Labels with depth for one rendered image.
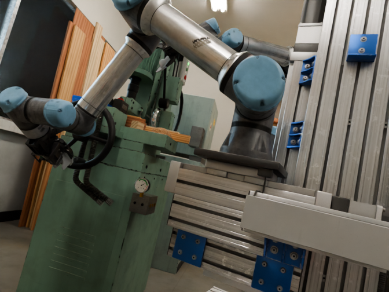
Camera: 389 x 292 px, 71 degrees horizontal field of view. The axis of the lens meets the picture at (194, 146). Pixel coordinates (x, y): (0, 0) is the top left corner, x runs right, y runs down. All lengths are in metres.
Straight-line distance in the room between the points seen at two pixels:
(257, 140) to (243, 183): 0.12
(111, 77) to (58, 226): 0.79
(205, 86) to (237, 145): 3.17
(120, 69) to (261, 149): 0.50
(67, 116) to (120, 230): 0.64
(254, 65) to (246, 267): 0.50
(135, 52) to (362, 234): 0.76
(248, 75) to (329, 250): 0.39
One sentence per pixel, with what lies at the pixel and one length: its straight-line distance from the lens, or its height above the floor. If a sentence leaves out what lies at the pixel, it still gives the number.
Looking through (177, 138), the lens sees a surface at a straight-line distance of 1.39.
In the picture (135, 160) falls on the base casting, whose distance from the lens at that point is 1.27.
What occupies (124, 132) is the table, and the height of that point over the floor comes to 0.87.
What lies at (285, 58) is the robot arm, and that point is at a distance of 1.37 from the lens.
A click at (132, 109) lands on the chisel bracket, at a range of 1.49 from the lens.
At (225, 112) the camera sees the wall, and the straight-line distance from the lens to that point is 3.75.
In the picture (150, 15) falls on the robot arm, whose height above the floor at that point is 1.12.
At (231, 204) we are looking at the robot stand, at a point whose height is 0.69.
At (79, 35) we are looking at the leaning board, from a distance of 3.12.
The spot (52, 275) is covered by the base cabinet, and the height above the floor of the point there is 0.18.
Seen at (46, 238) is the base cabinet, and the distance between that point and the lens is 1.48.
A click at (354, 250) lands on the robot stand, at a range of 0.59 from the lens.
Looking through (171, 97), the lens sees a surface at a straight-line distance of 1.65.
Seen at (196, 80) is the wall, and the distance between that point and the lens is 3.93.
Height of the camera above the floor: 0.74
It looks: 7 degrees up
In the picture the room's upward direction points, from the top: 13 degrees clockwise
